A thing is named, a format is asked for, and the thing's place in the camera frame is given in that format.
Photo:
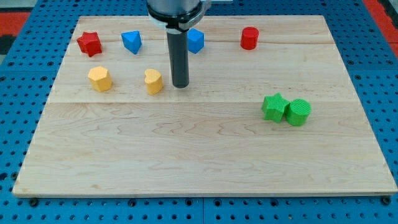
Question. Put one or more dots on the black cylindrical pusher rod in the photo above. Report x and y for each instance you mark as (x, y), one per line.
(178, 55)

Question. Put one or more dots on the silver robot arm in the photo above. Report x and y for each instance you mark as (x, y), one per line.
(177, 17)

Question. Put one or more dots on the red cylinder block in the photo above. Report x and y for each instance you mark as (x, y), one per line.
(249, 38)

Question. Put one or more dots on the blue cube block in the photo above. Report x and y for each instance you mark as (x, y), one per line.
(196, 40)

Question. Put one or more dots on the red star block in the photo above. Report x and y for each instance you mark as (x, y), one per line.
(89, 43)

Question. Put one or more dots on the green cylinder block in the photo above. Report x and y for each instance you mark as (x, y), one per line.
(298, 112)

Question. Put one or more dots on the green star block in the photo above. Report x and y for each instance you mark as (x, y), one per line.
(274, 107)

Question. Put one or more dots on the yellow hexagon block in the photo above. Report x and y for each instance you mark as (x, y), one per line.
(100, 79)

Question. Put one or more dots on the blue triangular block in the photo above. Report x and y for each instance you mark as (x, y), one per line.
(132, 41)

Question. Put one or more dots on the yellow heart block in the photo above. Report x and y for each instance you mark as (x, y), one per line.
(153, 81)

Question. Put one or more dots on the light wooden board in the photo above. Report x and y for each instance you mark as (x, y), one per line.
(209, 139)

